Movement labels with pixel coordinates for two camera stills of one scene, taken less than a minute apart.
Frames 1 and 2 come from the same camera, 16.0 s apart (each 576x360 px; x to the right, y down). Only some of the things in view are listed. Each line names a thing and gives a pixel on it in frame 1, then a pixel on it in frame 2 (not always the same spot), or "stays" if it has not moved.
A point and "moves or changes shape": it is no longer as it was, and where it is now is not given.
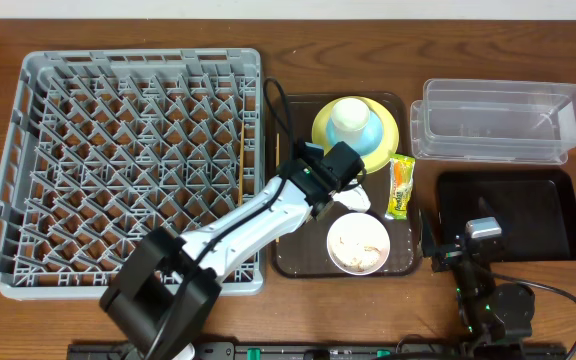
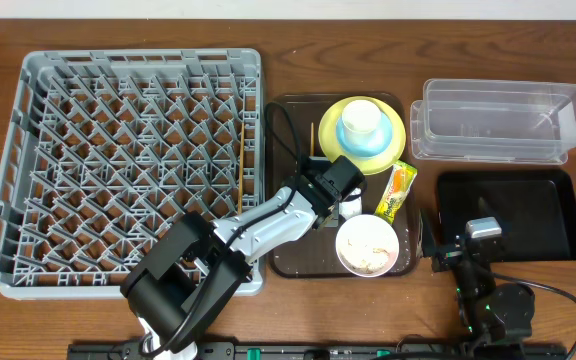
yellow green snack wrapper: [402, 170] moves or changes shape
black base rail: [331, 351] stays
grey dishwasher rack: [103, 145] stays
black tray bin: [538, 211] stays
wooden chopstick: [277, 153] → [312, 141]
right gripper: [450, 258] stays
